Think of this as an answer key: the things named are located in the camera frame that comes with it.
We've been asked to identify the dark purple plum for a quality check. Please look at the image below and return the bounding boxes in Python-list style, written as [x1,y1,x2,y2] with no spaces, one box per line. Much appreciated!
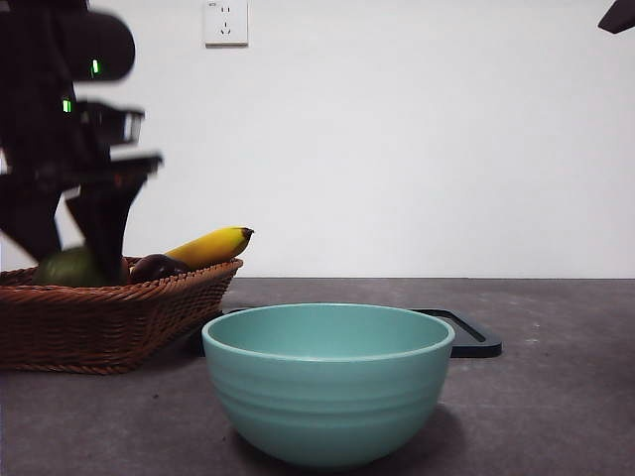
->
[129,253,191,285]

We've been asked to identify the white wall power socket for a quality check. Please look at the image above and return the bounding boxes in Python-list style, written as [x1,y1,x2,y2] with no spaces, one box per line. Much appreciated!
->
[204,0,250,50]

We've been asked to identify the black rectangular tray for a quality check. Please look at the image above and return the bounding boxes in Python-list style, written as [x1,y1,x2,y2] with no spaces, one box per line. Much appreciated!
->
[185,306,504,360]

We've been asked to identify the brown wicker basket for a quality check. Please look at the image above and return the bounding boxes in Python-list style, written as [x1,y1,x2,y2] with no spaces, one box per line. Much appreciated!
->
[0,256,245,376]

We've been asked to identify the green avocado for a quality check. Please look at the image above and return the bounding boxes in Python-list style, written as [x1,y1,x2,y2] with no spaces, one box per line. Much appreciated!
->
[32,246,109,288]

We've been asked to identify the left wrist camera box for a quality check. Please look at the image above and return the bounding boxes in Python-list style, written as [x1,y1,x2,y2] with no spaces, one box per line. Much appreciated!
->
[77,100,146,147]

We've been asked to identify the yellow banana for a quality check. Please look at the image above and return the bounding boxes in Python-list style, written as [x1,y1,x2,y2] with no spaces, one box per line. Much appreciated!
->
[165,226,256,272]

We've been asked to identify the teal ribbed bowl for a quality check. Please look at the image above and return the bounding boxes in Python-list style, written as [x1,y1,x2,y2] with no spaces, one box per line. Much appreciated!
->
[200,302,456,472]

